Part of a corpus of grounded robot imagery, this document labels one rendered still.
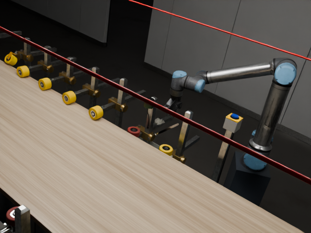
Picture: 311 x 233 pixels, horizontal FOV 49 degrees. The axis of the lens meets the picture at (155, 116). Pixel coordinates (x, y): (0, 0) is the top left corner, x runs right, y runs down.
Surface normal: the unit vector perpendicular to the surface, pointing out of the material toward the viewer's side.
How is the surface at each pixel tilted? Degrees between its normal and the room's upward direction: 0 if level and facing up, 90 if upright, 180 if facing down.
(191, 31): 90
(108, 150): 0
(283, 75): 83
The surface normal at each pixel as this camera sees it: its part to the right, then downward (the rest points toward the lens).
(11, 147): 0.16, -0.86
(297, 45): -0.63, 0.29
